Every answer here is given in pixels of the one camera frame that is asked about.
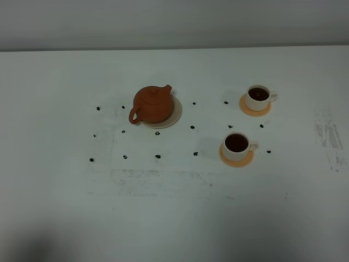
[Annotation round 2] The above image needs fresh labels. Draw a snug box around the brown clay teapot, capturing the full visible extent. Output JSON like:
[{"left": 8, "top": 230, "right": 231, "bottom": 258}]
[{"left": 129, "top": 85, "right": 173, "bottom": 124}]

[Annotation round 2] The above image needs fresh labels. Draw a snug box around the beige teapot saucer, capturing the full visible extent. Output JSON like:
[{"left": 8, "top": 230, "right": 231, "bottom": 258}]
[{"left": 141, "top": 95, "right": 182, "bottom": 129}]

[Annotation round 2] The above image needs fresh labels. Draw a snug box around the near white teacup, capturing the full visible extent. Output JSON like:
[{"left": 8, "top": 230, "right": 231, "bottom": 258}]
[{"left": 221, "top": 132, "right": 260, "bottom": 162}]

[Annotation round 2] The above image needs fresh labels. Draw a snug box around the white teacup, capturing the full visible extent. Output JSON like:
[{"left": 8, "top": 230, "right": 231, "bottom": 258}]
[
  {"left": 221, "top": 132, "right": 260, "bottom": 162},
  {"left": 245, "top": 85, "right": 278, "bottom": 111}
]

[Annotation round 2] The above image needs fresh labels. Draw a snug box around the far orange coaster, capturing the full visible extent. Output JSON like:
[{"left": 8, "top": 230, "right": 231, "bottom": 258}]
[{"left": 239, "top": 95, "right": 272, "bottom": 117}]

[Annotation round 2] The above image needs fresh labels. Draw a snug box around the orange coaster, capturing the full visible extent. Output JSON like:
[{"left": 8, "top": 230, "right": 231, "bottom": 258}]
[
  {"left": 219, "top": 145, "right": 254, "bottom": 168},
  {"left": 239, "top": 95, "right": 272, "bottom": 117}
]

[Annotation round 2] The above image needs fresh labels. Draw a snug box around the near orange coaster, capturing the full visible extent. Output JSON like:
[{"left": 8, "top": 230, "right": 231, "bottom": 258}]
[{"left": 219, "top": 145, "right": 254, "bottom": 168}]

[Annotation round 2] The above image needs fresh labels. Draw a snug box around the far white teacup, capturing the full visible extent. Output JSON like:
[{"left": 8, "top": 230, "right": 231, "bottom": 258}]
[{"left": 245, "top": 85, "right": 278, "bottom": 111}]

